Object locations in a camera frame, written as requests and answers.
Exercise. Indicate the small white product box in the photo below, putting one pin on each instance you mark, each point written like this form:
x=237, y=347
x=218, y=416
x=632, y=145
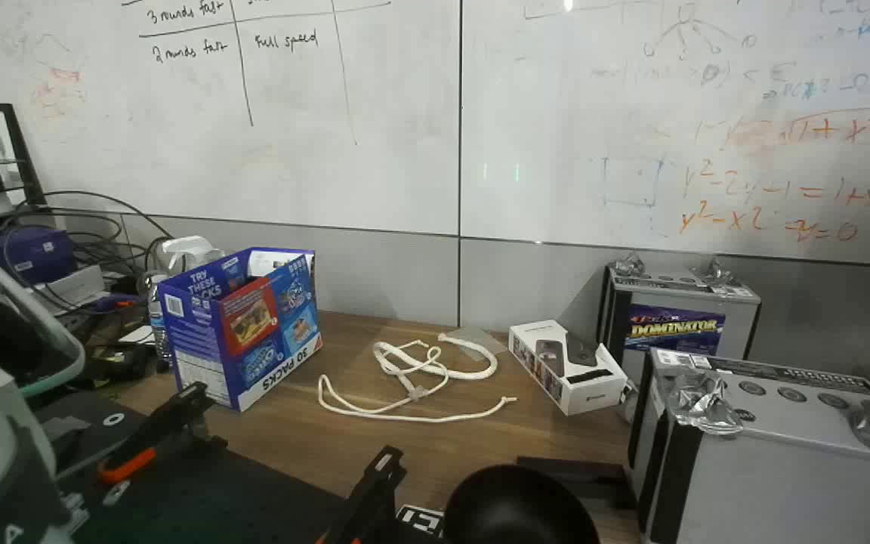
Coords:
x=580, y=387

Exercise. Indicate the blue cardboard snack box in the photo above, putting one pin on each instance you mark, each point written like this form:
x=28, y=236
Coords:
x=244, y=343

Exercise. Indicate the purple blue product box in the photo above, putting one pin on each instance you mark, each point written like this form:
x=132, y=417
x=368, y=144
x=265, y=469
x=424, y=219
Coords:
x=37, y=259

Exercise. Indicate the whiteboard with orange formulas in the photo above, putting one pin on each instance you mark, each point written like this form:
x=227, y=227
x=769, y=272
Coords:
x=576, y=121

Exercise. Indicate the black white fiducial marker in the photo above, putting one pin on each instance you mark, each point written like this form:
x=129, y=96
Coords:
x=421, y=517

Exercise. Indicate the silver battery unit with label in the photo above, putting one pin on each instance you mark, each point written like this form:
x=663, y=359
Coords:
x=679, y=327

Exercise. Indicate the black pan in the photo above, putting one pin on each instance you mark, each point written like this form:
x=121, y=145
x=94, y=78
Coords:
x=514, y=509

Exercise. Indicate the black breadboard plate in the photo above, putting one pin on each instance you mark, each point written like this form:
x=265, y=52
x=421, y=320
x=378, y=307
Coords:
x=214, y=504

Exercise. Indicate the whiteboard with black table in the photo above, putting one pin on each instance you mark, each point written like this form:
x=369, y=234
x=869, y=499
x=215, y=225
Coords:
x=105, y=132

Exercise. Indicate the large silver black battery unit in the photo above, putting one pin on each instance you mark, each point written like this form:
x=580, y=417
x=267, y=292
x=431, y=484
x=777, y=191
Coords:
x=755, y=473

